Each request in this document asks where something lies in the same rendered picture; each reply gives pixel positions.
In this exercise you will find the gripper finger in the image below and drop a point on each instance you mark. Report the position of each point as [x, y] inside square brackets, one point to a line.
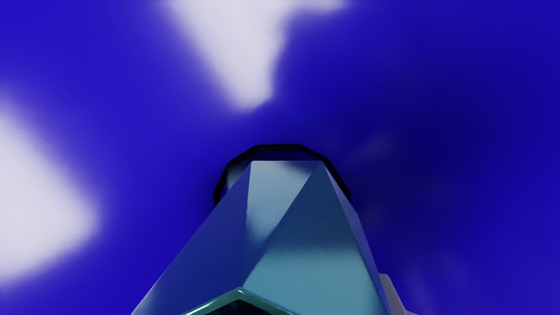
[391, 297]

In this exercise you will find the teal faceted mug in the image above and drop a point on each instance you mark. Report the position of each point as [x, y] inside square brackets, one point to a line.
[284, 245]

